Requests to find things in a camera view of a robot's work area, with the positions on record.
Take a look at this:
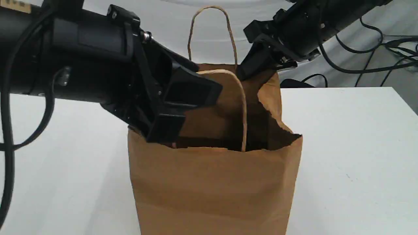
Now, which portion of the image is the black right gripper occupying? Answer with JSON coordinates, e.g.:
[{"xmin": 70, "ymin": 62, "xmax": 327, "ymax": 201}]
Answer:
[{"xmin": 236, "ymin": 8, "xmax": 321, "ymax": 81}]

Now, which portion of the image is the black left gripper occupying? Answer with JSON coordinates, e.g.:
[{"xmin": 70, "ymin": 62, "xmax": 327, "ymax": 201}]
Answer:
[{"xmin": 101, "ymin": 5, "xmax": 223, "ymax": 144}]

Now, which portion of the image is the brown paper bag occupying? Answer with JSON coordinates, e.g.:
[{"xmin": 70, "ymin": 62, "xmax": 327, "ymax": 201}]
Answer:
[{"xmin": 127, "ymin": 6, "xmax": 303, "ymax": 235}]

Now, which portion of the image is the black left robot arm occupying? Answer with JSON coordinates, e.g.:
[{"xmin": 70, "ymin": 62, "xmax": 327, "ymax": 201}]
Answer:
[{"xmin": 1, "ymin": 0, "xmax": 222, "ymax": 143}]

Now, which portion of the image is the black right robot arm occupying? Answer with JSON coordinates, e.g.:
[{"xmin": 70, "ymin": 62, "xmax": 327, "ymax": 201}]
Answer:
[{"xmin": 237, "ymin": 0, "xmax": 389, "ymax": 81}]

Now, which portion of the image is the black object behind table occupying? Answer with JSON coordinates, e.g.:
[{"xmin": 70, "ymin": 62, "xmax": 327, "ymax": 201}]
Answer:
[{"xmin": 280, "ymin": 73, "xmax": 329, "ymax": 89}]

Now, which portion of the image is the white backdrop cloth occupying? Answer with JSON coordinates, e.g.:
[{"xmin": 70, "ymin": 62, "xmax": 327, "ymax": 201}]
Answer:
[{"xmin": 33, "ymin": 0, "xmax": 418, "ymax": 90}]

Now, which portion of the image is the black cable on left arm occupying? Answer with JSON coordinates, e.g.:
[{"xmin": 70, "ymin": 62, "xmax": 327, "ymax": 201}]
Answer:
[{"xmin": 0, "ymin": 10, "xmax": 66, "ymax": 229}]

